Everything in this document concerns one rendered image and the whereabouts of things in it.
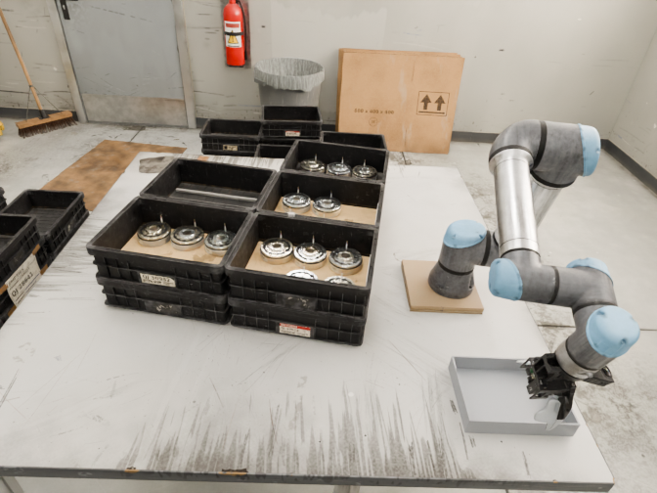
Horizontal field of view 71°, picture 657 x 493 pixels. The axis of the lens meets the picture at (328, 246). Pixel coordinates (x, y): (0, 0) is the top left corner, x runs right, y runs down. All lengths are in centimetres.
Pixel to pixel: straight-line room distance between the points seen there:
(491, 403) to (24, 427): 114
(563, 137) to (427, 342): 67
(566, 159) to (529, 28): 343
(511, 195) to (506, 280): 21
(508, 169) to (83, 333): 121
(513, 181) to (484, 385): 58
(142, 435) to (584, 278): 101
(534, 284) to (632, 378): 181
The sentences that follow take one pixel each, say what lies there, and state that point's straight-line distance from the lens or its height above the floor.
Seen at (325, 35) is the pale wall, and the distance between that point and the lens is 426.
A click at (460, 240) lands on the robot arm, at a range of 143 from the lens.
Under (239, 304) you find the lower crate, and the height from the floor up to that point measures 81.
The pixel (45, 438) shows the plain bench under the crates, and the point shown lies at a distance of 132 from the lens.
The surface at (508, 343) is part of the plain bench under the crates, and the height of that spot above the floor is 70.
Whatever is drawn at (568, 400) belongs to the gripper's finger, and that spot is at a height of 94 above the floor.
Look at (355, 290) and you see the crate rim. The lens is 120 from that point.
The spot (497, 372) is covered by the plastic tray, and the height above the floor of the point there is 70.
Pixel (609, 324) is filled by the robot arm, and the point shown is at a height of 119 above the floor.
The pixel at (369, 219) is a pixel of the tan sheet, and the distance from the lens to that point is 166.
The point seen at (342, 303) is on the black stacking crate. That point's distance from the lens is 125.
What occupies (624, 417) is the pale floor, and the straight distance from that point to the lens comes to 251.
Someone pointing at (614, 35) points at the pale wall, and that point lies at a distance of 490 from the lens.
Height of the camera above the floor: 171
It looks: 36 degrees down
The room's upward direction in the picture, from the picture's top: 4 degrees clockwise
